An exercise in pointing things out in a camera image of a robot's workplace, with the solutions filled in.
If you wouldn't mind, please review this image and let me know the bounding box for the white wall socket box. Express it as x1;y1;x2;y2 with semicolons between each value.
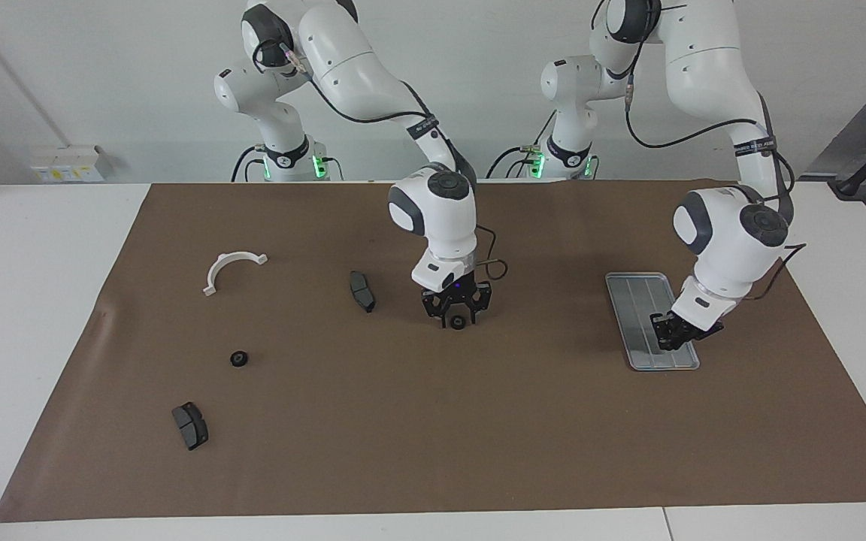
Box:
30;144;113;184

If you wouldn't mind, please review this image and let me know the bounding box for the black base power cable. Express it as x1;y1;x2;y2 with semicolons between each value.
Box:
486;143;540;180
230;144;262;183

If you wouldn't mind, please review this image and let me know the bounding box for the silver metal tray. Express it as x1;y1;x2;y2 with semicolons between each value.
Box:
604;271;701;373

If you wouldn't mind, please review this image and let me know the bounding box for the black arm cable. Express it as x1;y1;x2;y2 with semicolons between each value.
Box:
253;38;510;283
619;0;807;303

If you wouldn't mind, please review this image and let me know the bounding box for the white curved plastic bracket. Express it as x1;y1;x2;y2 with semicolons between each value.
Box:
202;252;269;298

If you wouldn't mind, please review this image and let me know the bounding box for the long grey brake pad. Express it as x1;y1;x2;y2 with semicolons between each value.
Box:
349;270;377;314

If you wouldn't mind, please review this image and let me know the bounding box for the short grey brake pad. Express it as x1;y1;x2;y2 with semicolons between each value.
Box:
171;402;210;452

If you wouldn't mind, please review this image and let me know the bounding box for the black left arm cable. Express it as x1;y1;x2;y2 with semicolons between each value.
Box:
619;0;807;303

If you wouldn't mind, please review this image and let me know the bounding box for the brown table mat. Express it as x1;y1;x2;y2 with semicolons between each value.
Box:
0;179;866;524

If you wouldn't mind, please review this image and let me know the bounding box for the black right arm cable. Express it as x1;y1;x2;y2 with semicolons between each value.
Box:
253;38;510;283

